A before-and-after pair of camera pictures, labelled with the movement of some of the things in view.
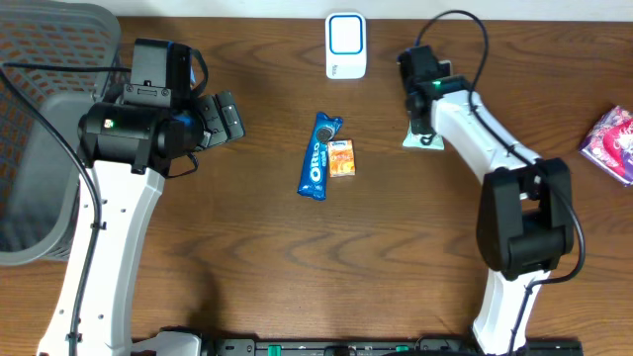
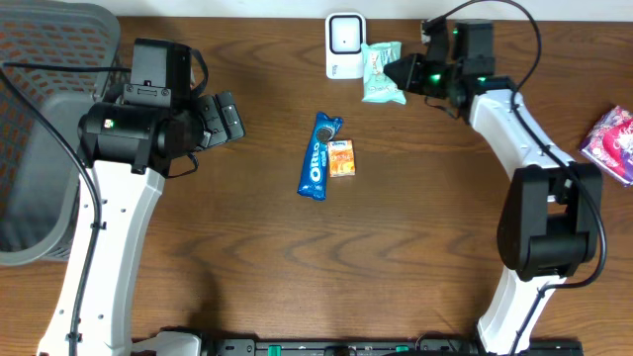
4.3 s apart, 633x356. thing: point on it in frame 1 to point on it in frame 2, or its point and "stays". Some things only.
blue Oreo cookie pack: x=314 y=175 stays
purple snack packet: x=609 y=143 stays
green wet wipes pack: x=413 y=140 to x=377 y=87
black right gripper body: x=419 y=126 to x=438 y=76
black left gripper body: x=225 y=119 stays
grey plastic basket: x=41 y=175 stays
